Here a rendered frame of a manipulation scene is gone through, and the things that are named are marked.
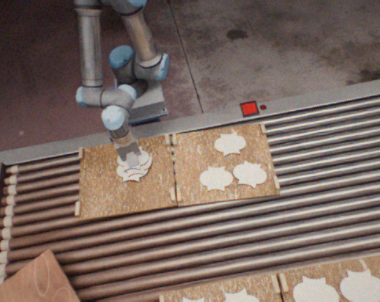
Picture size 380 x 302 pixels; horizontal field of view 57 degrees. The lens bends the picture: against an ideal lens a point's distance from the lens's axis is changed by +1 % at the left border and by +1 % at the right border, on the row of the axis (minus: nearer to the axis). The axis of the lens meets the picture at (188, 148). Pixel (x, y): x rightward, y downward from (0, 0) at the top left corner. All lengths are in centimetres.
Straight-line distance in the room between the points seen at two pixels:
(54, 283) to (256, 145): 94
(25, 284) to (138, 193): 51
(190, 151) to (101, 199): 43
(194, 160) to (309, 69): 186
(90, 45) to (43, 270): 80
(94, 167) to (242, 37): 219
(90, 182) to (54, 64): 217
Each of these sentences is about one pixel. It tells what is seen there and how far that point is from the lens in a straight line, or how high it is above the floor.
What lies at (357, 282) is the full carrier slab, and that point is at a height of 95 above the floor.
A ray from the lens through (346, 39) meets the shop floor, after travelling 347.
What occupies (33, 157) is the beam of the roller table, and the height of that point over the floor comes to 92.
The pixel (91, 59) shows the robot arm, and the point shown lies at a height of 138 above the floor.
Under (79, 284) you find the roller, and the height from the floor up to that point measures 92.
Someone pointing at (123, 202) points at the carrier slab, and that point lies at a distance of 148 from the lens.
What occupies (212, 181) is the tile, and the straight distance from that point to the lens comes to 145.
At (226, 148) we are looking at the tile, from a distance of 152.
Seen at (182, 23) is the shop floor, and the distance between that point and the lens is 361.
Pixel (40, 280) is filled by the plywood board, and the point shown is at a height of 104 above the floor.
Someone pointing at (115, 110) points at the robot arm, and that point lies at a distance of 127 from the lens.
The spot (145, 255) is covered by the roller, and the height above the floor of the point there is 92.
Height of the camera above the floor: 224
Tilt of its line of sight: 58 degrees down
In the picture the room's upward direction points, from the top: 12 degrees counter-clockwise
